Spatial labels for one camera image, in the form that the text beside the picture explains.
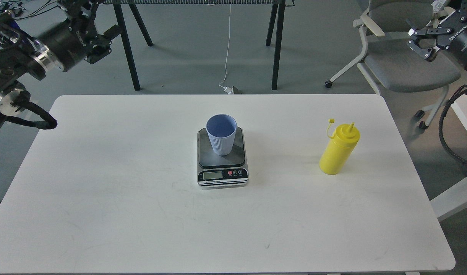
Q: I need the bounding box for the white side table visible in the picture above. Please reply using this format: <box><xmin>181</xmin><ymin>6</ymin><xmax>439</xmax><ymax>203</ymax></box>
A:
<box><xmin>430</xmin><ymin>85</ymin><xmax>467</xmax><ymax>222</ymax></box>

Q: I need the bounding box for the black legged background table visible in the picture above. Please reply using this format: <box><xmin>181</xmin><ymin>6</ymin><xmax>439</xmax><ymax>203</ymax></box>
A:
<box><xmin>104</xmin><ymin>0</ymin><xmax>288</xmax><ymax>91</ymax></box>

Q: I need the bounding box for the yellow squeeze bottle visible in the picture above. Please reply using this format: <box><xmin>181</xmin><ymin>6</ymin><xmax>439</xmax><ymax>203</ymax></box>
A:
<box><xmin>319</xmin><ymin>118</ymin><xmax>360</xmax><ymax>175</ymax></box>

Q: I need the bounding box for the black cable bundle on floor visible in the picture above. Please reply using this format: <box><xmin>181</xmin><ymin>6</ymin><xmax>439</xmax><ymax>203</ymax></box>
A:
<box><xmin>0</xmin><ymin>0</ymin><xmax>66</xmax><ymax>23</ymax></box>

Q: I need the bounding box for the black digital kitchen scale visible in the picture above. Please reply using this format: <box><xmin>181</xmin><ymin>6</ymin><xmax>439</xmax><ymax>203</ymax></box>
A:
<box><xmin>197</xmin><ymin>127</ymin><xmax>249</xmax><ymax>188</ymax></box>

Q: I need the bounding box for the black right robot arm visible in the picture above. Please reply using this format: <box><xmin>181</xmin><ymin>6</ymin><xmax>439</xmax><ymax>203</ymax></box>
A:
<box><xmin>407</xmin><ymin>0</ymin><xmax>467</xmax><ymax>167</ymax></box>

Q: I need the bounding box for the blue ribbed plastic cup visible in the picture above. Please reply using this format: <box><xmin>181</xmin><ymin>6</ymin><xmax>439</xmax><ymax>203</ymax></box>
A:
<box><xmin>206</xmin><ymin>114</ymin><xmax>237</xmax><ymax>155</ymax></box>

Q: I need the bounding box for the white power adapter on floor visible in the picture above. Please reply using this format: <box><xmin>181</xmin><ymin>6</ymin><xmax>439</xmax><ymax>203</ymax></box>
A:
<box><xmin>224</xmin><ymin>86</ymin><xmax>242</xmax><ymax>95</ymax></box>

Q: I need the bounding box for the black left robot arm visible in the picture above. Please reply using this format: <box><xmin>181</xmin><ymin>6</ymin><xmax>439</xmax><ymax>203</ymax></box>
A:
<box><xmin>0</xmin><ymin>0</ymin><xmax>121</xmax><ymax>130</ymax></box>

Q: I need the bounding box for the white hanging cable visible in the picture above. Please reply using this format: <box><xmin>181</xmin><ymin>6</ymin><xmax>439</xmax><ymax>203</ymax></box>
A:
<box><xmin>219</xmin><ymin>4</ymin><xmax>232</xmax><ymax>89</ymax></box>

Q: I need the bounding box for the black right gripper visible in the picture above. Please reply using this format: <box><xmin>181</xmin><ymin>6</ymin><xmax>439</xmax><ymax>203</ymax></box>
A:
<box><xmin>406</xmin><ymin>0</ymin><xmax>467</xmax><ymax>70</ymax></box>

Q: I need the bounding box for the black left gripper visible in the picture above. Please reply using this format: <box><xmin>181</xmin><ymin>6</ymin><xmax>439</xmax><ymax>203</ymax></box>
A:
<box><xmin>37</xmin><ymin>0</ymin><xmax>121</xmax><ymax>72</ymax></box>

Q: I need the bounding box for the grey office chair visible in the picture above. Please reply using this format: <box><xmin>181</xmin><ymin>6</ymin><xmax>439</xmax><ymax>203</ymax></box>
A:
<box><xmin>325</xmin><ymin>0</ymin><xmax>464</xmax><ymax>130</ymax></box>

